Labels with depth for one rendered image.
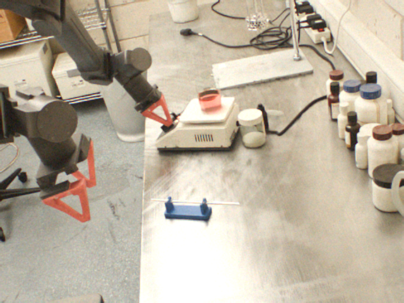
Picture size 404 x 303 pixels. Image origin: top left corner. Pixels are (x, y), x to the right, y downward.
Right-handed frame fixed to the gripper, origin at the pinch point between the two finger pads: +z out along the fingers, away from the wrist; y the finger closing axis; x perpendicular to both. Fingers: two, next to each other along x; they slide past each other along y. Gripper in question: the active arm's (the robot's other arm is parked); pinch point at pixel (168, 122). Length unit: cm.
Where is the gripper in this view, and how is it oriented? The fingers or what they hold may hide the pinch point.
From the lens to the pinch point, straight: 146.3
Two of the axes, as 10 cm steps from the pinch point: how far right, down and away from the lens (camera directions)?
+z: 6.3, 7.3, 2.7
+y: -0.4, -3.2, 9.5
